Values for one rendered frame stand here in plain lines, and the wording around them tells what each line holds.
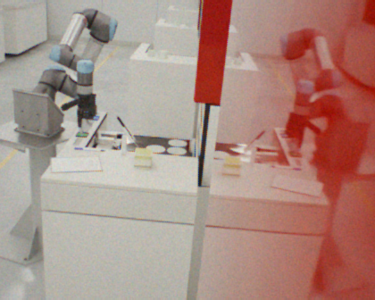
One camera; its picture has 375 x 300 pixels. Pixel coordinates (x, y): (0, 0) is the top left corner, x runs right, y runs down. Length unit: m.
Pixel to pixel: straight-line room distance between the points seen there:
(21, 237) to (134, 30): 7.54
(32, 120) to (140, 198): 1.06
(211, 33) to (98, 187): 0.78
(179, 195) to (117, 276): 0.48
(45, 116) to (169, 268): 1.14
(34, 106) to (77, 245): 0.96
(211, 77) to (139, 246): 0.78
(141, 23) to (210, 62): 8.26
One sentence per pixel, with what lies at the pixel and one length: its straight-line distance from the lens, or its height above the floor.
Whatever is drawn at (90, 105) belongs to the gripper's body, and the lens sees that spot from 2.19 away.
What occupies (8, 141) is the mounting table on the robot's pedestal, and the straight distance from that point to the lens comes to 2.61.
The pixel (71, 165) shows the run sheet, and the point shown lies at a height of 0.97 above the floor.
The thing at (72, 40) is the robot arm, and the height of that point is 1.39.
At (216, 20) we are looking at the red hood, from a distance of 1.92.
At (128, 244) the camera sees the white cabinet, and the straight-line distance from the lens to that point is 1.91.
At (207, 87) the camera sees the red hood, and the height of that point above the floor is 1.30.
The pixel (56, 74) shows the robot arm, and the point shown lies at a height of 1.14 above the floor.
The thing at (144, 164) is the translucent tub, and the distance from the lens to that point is 1.90.
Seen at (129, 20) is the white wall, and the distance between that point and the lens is 10.19.
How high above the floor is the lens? 1.79
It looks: 22 degrees down
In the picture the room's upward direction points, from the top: 5 degrees clockwise
